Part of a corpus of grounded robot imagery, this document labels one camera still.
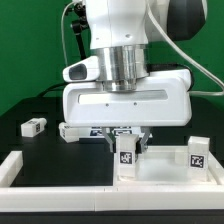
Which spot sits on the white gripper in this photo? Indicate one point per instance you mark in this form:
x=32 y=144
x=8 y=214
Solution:
x=160 y=99

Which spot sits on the white square tabletop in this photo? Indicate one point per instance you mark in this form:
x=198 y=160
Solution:
x=168 y=165

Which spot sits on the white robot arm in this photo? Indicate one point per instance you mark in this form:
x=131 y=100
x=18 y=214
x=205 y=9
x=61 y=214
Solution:
x=113 y=87

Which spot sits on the white marker tag sheet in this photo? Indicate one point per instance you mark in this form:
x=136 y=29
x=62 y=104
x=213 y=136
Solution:
x=96 y=132

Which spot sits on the white U-shaped obstacle fence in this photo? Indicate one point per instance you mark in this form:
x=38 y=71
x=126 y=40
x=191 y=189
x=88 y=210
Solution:
x=101 y=198

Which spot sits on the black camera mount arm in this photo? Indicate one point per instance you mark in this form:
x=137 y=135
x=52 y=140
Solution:
x=78 y=26

